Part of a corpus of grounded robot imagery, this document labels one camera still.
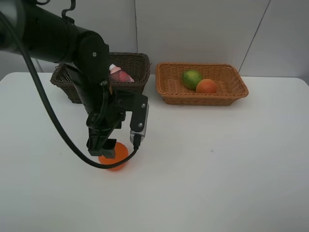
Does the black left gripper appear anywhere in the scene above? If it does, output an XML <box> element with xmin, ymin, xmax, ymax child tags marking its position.
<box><xmin>73</xmin><ymin>80</ymin><xmax>135</xmax><ymax>159</ymax></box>

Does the orange mandarin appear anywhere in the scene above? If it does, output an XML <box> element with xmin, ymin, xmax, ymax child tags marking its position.
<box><xmin>98</xmin><ymin>142</ymin><xmax>129</xmax><ymax>165</ymax></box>

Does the pink lotion bottle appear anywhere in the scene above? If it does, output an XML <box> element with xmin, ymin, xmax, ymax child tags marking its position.
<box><xmin>109</xmin><ymin>64</ymin><xmax>135</xmax><ymax>83</ymax></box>

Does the green lime fruit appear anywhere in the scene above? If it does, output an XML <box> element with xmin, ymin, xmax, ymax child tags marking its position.
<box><xmin>182</xmin><ymin>70</ymin><xmax>203</xmax><ymax>90</ymax></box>

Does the peach coloured bread bun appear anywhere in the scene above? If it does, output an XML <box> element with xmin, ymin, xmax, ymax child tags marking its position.
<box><xmin>196</xmin><ymin>79</ymin><xmax>217</xmax><ymax>94</ymax></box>

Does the translucent purple plastic cup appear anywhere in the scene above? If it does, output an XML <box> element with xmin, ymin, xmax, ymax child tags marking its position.
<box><xmin>109</xmin><ymin>70</ymin><xmax>135</xmax><ymax>83</ymax></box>

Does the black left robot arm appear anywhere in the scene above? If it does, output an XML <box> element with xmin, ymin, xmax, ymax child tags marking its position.
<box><xmin>0</xmin><ymin>0</ymin><xmax>140</xmax><ymax>164</ymax></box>

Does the dark brown wicker basket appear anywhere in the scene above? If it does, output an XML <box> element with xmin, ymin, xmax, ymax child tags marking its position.
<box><xmin>50</xmin><ymin>52</ymin><xmax>151</xmax><ymax>104</ymax></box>

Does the light orange wicker basket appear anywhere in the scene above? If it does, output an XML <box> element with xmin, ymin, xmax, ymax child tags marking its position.
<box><xmin>155</xmin><ymin>62</ymin><xmax>249</xmax><ymax>106</ymax></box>

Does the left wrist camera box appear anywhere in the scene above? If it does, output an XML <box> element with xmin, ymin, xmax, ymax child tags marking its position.
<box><xmin>130</xmin><ymin>95</ymin><xmax>149</xmax><ymax>149</ymax></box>

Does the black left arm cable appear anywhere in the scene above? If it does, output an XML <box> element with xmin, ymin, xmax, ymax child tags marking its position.
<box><xmin>0</xmin><ymin>0</ymin><xmax>140</xmax><ymax>169</ymax></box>

